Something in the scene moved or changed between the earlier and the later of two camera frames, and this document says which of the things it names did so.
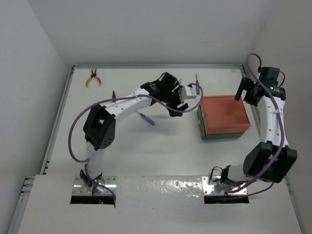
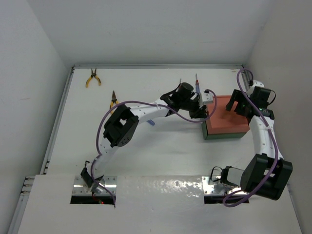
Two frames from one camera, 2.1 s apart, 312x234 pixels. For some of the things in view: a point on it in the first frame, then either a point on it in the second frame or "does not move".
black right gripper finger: (238, 94) → (229, 105)
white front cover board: (156, 204) does not move
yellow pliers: (92, 75) does not move
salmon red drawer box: (224, 114) does not move
